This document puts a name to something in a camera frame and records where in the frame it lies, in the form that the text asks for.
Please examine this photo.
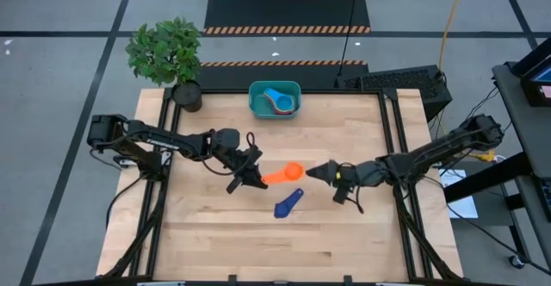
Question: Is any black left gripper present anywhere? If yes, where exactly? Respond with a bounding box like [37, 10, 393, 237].
[223, 146, 269, 191]

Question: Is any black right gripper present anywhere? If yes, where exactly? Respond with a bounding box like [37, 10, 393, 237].
[305, 159, 388, 190]

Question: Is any orange measuring cup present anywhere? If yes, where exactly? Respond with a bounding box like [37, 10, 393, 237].
[261, 161, 306, 186]

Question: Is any navy measuring cup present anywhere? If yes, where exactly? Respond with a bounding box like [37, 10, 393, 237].
[273, 187, 305, 220]

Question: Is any teal plastic basket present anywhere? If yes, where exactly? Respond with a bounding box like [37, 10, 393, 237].
[248, 80, 302, 121]

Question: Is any light blue measuring cup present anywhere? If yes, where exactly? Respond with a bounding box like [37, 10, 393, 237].
[262, 87, 297, 115]

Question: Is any black hazard-striped floor mat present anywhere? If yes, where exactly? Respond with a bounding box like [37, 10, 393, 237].
[202, 0, 372, 36]
[195, 59, 370, 91]

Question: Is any black plant pot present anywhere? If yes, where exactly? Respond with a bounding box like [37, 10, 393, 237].
[170, 79, 204, 114]

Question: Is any white paper sheet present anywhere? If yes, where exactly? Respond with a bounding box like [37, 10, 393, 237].
[438, 168, 480, 221]

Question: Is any green artificial plant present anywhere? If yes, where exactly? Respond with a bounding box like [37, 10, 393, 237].
[124, 16, 203, 87]

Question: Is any black side table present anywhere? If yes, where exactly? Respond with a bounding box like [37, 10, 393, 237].
[443, 61, 551, 274]

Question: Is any black laptop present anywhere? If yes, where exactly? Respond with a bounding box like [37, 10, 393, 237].
[511, 35, 551, 109]

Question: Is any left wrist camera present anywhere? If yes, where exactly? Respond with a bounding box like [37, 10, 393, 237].
[226, 175, 243, 195]

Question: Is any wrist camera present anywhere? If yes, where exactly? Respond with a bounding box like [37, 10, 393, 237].
[226, 175, 243, 195]
[331, 184, 350, 206]

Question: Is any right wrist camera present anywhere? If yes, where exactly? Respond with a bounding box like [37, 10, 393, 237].
[331, 184, 350, 206]

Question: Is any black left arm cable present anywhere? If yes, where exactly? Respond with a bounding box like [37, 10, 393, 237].
[201, 130, 259, 177]

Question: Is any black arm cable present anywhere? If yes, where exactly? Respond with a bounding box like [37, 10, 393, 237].
[350, 186, 366, 215]
[201, 130, 259, 177]

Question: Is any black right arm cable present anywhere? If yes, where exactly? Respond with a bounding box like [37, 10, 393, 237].
[350, 186, 366, 215]

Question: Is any black aluminium table frame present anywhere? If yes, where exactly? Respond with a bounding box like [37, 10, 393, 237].
[101, 86, 464, 286]

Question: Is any black floor cable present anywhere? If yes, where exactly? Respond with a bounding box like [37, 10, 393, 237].
[105, 176, 145, 231]
[447, 203, 551, 277]

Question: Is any black hanging cable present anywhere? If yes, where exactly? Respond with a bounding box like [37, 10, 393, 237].
[337, 0, 362, 78]

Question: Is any yellow hanging cable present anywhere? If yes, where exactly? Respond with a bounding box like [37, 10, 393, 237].
[436, 0, 497, 163]

